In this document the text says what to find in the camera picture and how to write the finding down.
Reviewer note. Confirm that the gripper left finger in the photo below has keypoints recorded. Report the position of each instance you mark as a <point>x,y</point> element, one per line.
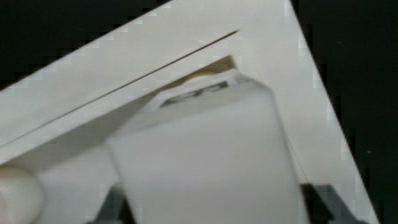
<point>114,213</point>

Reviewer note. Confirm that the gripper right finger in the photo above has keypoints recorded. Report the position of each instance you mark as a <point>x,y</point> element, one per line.
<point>328,209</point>

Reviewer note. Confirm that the white table leg with tag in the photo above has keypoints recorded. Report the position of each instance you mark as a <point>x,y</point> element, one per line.
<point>22,196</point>

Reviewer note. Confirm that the white square table top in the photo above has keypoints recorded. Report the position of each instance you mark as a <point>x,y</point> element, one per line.
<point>196,38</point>

